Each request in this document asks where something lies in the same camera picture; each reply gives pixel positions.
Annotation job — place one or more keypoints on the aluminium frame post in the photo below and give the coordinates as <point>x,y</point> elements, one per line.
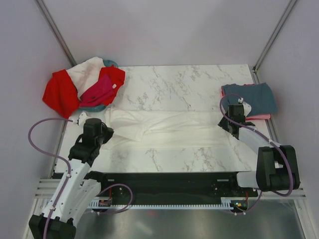
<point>275,34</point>
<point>55,30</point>

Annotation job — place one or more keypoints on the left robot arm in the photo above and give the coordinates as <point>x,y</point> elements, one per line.
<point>59,218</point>

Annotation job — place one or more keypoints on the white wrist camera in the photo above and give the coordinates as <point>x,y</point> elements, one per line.
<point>247,107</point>
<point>80,120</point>

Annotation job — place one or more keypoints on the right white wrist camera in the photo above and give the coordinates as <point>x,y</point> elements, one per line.
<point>247,107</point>

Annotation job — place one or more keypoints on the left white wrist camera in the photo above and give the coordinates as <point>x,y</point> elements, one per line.
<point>80,120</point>

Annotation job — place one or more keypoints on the left aluminium frame post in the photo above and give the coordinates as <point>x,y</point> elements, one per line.
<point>55,30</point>

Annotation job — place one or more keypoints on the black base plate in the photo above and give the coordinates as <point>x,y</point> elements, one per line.
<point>182,187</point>

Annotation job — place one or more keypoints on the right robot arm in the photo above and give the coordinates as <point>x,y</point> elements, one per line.
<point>277,168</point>

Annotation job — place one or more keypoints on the right aluminium frame post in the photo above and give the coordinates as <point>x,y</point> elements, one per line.
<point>275,34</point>

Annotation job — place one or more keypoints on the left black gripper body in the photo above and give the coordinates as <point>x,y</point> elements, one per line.
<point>106,134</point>

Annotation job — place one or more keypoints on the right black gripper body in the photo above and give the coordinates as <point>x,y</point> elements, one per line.
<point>225,122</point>

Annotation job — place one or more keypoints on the white slotted cable duct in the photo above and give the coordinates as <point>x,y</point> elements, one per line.
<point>220,204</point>

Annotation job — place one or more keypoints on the folded grey-blue t-shirt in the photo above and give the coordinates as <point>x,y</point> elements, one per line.
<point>260,97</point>

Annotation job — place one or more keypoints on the magenta t-shirt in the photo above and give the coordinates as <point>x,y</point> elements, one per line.
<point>96,94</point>

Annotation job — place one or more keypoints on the red t-shirt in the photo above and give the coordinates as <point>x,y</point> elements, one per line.
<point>61,95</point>

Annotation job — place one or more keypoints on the teal laundry basket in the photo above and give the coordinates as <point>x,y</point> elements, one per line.
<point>99,108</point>

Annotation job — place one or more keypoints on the folded pink t-shirt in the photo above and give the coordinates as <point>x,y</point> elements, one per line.
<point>259,117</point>

